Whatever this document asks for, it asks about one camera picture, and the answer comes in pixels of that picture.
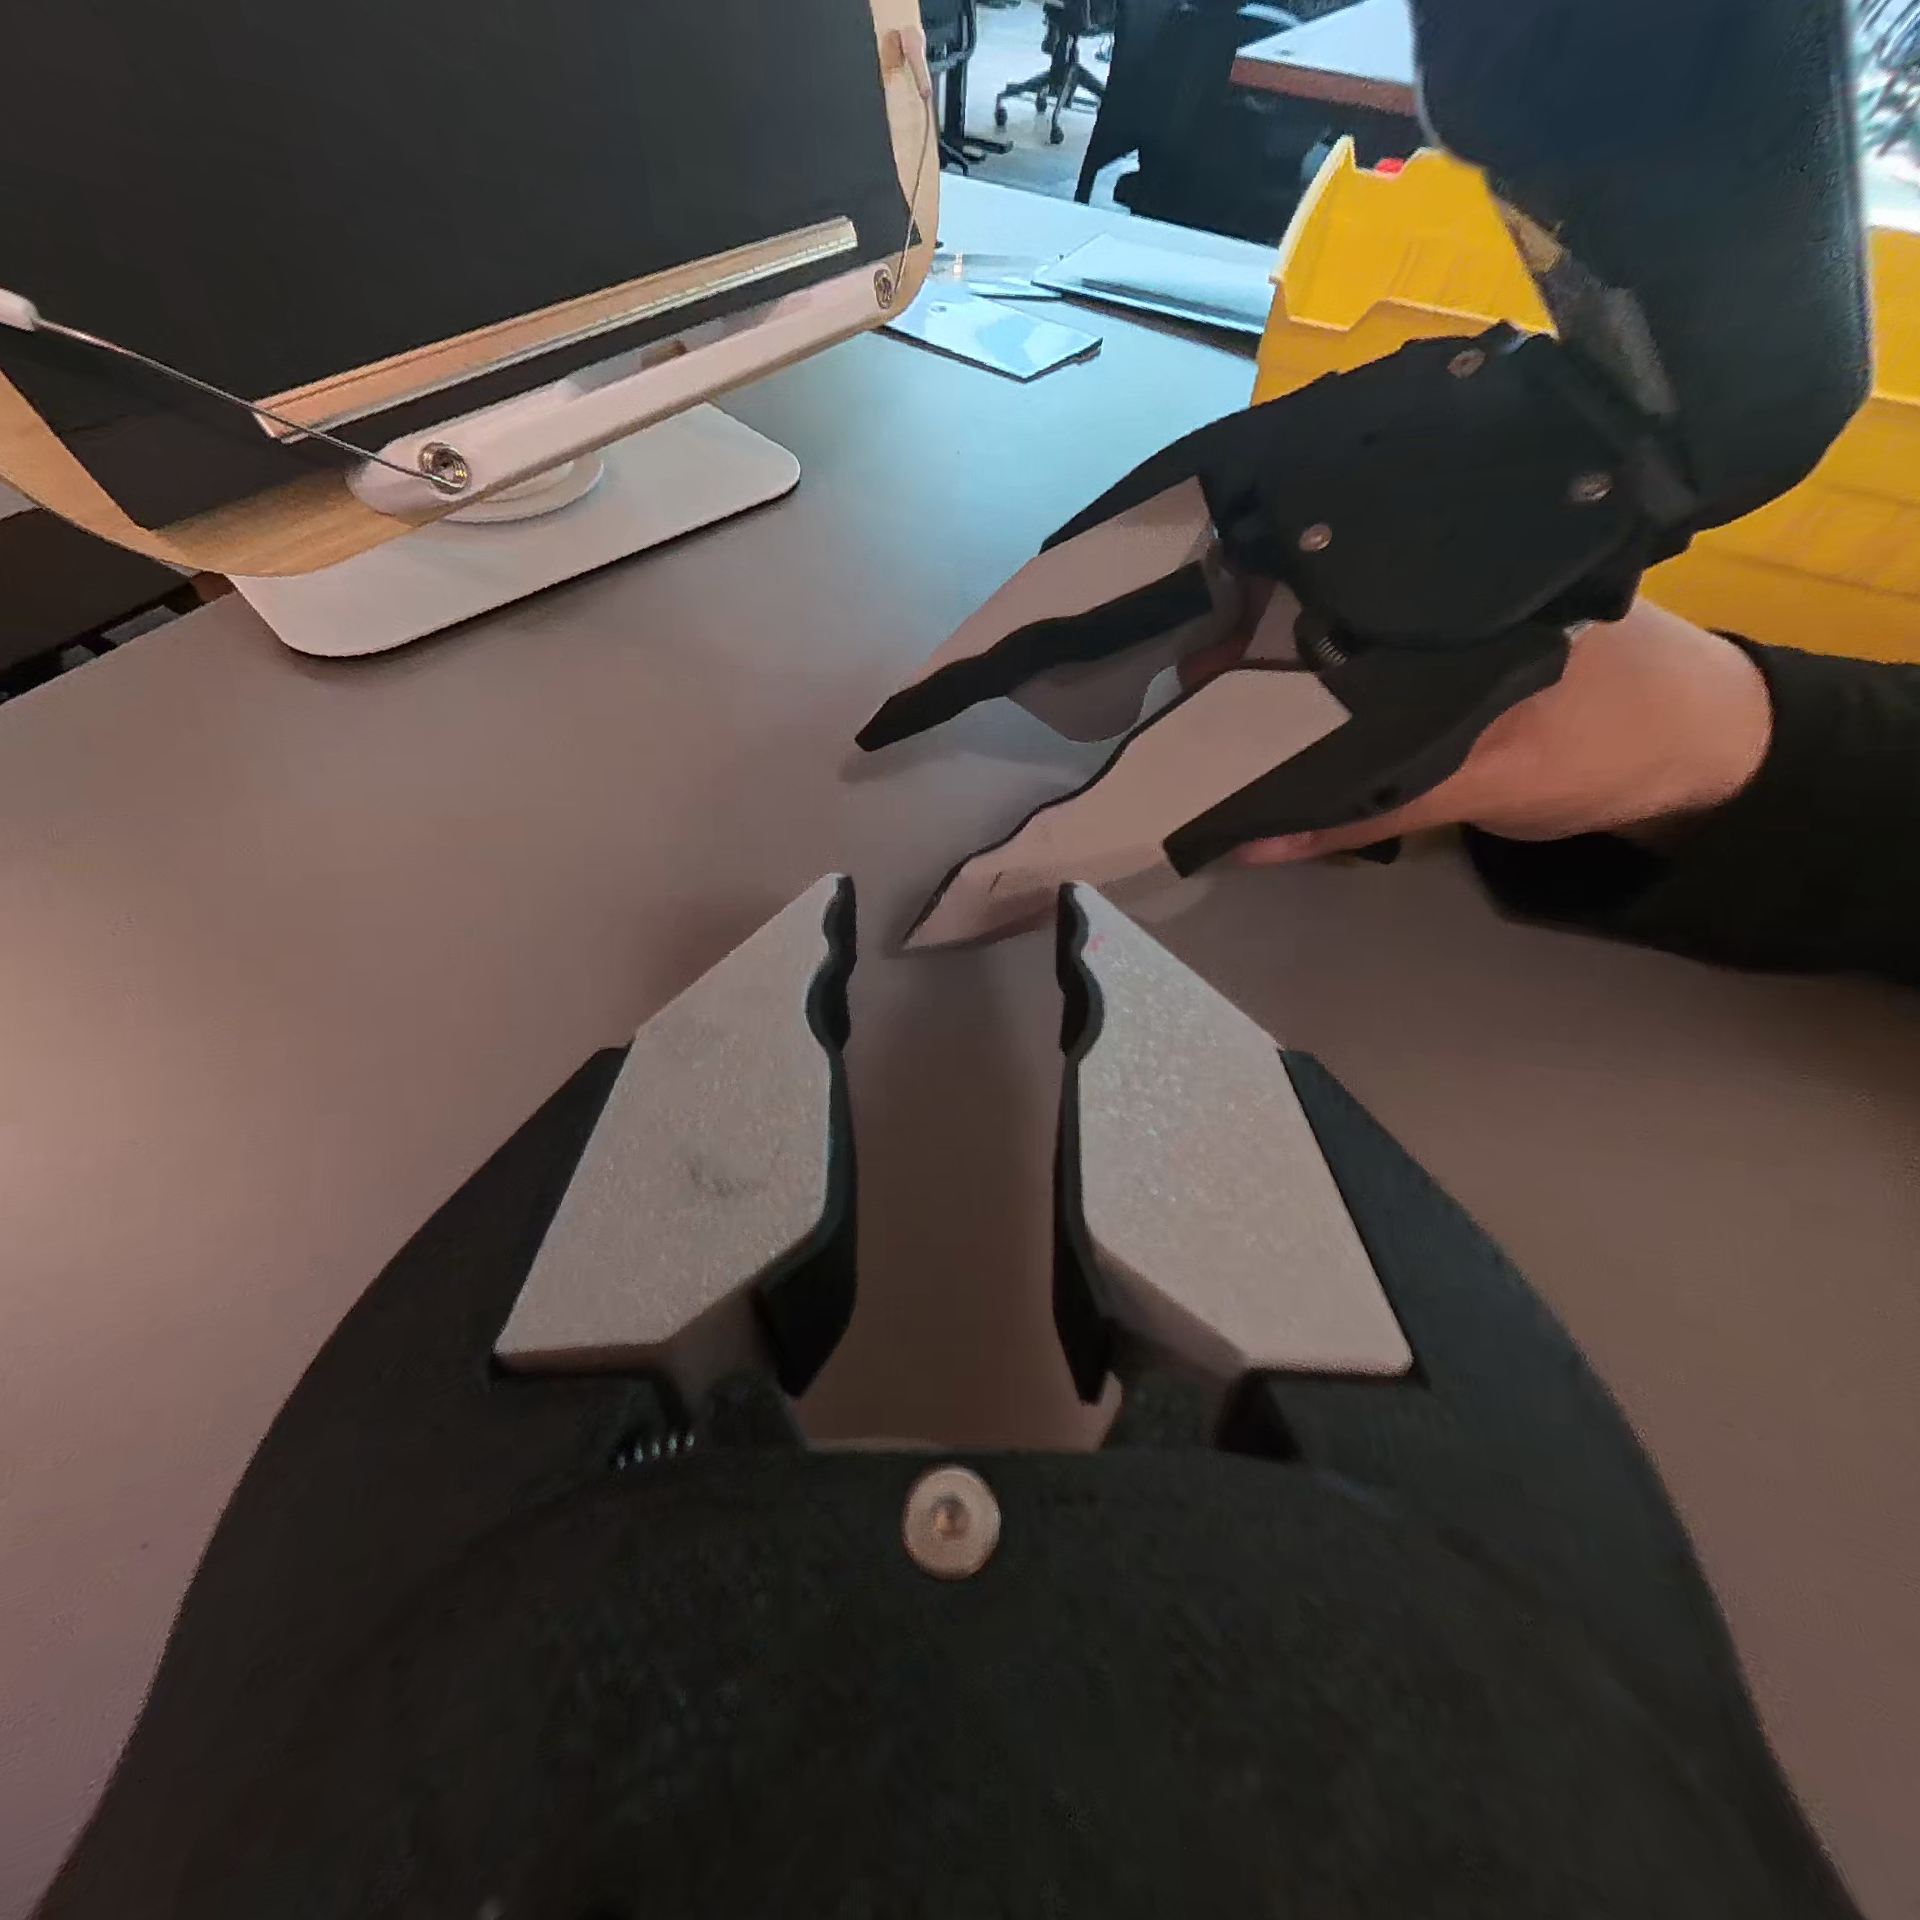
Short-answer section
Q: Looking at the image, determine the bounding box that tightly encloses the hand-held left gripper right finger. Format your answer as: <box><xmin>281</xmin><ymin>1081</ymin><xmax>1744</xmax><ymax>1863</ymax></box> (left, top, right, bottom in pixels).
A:
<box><xmin>1048</xmin><ymin>883</ymin><xmax>1417</xmax><ymax>1409</ymax></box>

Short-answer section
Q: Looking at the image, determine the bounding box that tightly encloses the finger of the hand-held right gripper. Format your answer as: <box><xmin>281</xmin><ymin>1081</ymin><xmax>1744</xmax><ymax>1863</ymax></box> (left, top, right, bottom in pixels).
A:
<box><xmin>901</xmin><ymin>661</ymin><xmax>1354</xmax><ymax>956</ymax></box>
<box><xmin>854</xmin><ymin>482</ymin><xmax>1225</xmax><ymax>755</ymax></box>

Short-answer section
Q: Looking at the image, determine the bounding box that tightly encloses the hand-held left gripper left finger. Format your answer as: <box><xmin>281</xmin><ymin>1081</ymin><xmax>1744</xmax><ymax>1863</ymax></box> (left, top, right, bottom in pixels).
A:
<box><xmin>495</xmin><ymin>873</ymin><xmax>864</xmax><ymax>1402</ymax></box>

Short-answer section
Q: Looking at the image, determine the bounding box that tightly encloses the person's right forearm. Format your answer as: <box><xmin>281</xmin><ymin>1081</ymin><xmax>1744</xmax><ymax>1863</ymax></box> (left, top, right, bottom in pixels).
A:
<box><xmin>1463</xmin><ymin>637</ymin><xmax>1920</xmax><ymax>987</ymax></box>

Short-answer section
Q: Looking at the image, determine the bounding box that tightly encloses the person's right hand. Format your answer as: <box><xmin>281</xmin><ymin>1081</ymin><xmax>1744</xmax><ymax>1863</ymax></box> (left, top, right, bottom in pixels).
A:
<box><xmin>1241</xmin><ymin>596</ymin><xmax>1776</xmax><ymax>873</ymax></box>

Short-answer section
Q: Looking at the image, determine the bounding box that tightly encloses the yellow plastic bin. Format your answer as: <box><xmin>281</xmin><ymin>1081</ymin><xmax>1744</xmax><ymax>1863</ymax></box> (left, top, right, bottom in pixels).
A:
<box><xmin>1252</xmin><ymin>135</ymin><xmax>1920</xmax><ymax>662</ymax></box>

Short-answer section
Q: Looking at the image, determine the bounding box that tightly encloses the black office chair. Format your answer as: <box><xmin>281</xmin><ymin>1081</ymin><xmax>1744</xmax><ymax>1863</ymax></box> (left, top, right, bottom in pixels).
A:
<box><xmin>918</xmin><ymin>0</ymin><xmax>1017</xmax><ymax>172</ymax></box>
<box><xmin>994</xmin><ymin>0</ymin><xmax>1120</xmax><ymax>147</ymax></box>
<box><xmin>1072</xmin><ymin>0</ymin><xmax>1418</xmax><ymax>243</ymax></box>

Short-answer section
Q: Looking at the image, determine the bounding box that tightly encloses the white board stand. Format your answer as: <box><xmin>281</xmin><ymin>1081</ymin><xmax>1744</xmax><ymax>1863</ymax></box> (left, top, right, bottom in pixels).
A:
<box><xmin>231</xmin><ymin>270</ymin><xmax>902</xmax><ymax>658</ymax></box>

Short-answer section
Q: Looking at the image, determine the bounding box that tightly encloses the black wood-framed board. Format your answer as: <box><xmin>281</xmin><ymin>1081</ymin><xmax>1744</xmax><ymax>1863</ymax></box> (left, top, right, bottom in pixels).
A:
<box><xmin>0</xmin><ymin>0</ymin><xmax>944</xmax><ymax>578</ymax></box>

